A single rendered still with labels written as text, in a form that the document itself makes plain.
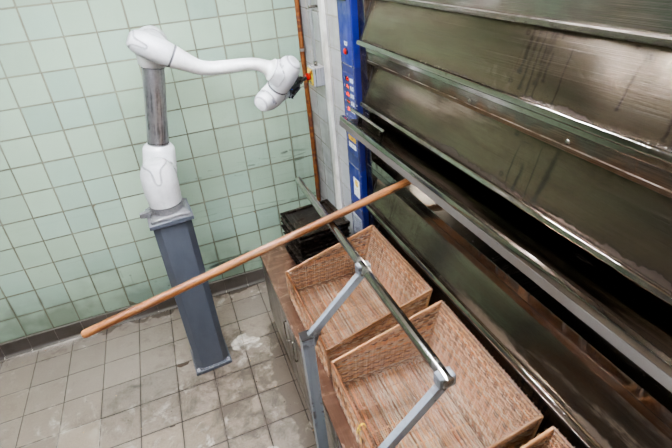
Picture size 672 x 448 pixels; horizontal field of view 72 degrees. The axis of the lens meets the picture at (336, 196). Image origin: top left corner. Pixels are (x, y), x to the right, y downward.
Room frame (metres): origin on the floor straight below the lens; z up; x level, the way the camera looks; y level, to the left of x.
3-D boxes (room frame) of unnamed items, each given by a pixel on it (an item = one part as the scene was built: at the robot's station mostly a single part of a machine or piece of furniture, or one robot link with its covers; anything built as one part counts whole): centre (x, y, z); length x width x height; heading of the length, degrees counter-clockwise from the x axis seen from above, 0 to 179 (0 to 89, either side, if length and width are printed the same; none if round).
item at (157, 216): (1.99, 0.84, 1.03); 0.22 x 0.18 x 0.06; 113
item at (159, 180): (2.01, 0.82, 1.17); 0.18 x 0.16 x 0.22; 17
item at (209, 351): (2.00, 0.82, 0.50); 0.21 x 0.21 x 1.00; 23
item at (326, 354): (1.61, -0.04, 0.72); 0.56 x 0.49 x 0.28; 19
